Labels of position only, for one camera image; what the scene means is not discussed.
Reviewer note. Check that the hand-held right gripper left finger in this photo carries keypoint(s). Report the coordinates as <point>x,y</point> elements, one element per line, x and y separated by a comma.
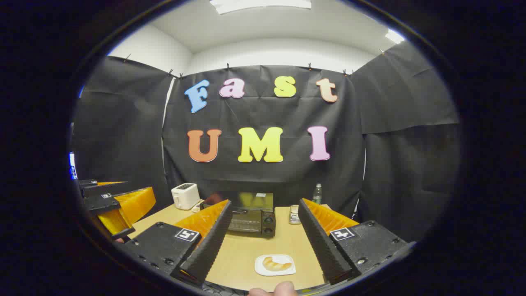
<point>207,250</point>

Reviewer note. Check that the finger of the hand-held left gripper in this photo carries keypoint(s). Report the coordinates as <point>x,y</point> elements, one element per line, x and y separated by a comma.
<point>102,190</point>
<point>131,205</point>

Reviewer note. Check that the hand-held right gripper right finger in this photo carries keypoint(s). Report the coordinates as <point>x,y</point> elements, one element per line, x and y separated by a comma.
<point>322,242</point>

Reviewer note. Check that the golden croissant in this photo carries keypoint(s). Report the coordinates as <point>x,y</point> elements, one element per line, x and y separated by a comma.
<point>274,264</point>

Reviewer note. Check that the black electric oven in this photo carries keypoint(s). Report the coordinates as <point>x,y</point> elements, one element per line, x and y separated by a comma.
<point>252,218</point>

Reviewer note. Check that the blue lit object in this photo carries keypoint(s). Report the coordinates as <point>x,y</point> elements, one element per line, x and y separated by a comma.
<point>72,166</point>

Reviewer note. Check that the white plate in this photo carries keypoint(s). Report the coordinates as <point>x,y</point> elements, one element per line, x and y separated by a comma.
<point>287,260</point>

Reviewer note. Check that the clear plastic water bottle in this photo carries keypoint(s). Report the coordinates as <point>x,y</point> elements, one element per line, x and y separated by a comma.
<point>317,196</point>

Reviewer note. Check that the white toaster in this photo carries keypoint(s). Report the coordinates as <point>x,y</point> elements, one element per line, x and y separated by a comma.
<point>185,196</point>

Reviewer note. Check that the ceiling light panel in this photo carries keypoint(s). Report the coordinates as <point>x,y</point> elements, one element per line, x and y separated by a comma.
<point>394,36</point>

